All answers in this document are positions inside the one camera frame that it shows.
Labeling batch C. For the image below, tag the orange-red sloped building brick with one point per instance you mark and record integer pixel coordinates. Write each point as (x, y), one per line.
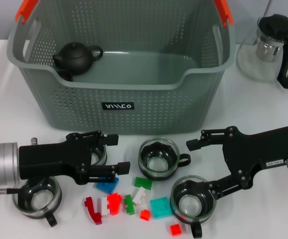
(114, 204)

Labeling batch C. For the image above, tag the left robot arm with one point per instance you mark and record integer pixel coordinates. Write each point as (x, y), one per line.
(0, 161)

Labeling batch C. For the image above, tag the dark green building brick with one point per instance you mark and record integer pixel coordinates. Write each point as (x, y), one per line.
(143, 183)

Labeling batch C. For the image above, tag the red curved building brick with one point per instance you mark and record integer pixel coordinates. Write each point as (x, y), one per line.
(94, 211)

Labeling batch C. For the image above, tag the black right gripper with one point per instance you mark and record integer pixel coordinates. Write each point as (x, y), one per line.
(253, 149)

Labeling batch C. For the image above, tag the glass pitcher with black lid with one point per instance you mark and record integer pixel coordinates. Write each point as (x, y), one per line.
(283, 27)

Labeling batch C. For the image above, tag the black clay teapot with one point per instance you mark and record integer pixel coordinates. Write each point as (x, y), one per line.
(76, 58)

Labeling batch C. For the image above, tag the white and red building brick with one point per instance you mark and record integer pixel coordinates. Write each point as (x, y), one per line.
(104, 209)

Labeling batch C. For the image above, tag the small red building brick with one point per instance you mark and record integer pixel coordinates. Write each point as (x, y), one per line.
(176, 229)
(145, 214)

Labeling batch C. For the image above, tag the teal flat building brick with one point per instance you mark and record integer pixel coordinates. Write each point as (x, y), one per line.
(160, 207)

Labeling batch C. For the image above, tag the glass teacup with black holder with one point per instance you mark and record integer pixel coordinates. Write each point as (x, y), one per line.
(99, 156)
(39, 201)
(188, 204)
(156, 165)

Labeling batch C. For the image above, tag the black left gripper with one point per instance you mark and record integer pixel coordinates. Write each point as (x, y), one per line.
(46, 159)

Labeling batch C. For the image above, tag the blue flat building brick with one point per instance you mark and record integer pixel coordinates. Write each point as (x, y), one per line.
(107, 188)

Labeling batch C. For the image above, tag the grey-green perforated storage bin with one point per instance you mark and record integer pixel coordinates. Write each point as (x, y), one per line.
(133, 119)

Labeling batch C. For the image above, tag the green stepped building brick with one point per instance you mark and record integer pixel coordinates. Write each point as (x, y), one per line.
(130, 206)

